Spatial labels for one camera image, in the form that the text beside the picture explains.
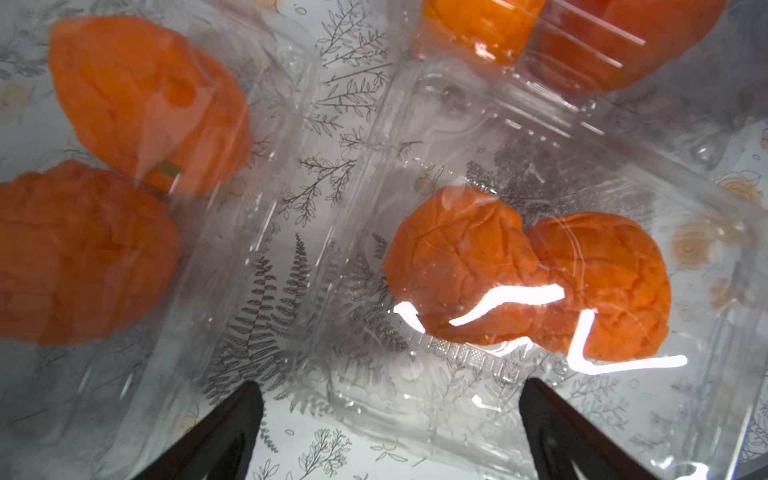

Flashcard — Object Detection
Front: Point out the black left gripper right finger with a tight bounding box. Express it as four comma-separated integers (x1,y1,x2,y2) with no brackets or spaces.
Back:
519,378,654,479

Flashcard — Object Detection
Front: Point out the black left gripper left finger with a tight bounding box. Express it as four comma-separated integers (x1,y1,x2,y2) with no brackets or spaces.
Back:
137,381,264,480

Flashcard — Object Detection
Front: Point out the clear plastic clamshell container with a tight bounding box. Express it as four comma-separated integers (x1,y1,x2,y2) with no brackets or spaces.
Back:
1,1,318,479
288,58,767,479
402,1,767,157

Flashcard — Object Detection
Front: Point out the orange mandarin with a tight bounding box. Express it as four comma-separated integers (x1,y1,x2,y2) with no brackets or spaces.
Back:
385,186,548,345
48,16,253,197
1,160,181,345
526,212,671,362
421,0,546,65
531,0,727,95

